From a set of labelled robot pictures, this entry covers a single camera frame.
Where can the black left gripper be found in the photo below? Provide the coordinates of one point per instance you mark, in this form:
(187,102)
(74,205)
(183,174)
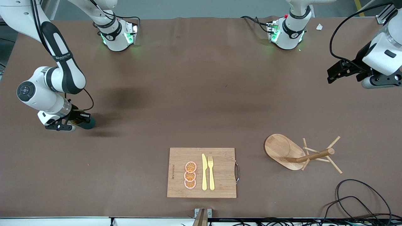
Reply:
(360,60)

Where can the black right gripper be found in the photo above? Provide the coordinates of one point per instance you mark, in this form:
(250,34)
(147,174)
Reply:
(74,112)

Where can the teal cup with yellow inside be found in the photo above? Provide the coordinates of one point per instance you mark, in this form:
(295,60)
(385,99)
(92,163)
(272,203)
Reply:
(88,124)

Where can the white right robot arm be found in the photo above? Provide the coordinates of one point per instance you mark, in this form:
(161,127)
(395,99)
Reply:
(47,94)

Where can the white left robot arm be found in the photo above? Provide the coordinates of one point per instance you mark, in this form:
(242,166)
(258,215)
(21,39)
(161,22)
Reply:
(290,34)

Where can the wooden cup rack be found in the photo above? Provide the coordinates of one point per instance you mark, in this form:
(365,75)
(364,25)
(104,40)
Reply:
(279,149)

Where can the white paper scrap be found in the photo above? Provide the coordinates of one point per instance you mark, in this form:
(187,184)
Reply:
(319,27)

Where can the orange slice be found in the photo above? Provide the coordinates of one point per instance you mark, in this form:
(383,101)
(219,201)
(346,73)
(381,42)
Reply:
(190,166)

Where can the yellow plastic knife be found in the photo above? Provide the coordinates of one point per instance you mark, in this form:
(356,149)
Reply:
(204,172)

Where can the yellow plastic fork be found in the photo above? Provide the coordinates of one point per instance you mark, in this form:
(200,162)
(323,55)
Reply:
(211,175)

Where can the wooden cutting board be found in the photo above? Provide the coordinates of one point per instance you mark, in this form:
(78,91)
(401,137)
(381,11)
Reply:
(220,175)

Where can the aluminium camera mount post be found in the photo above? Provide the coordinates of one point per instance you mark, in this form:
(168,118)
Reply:
(201,216)

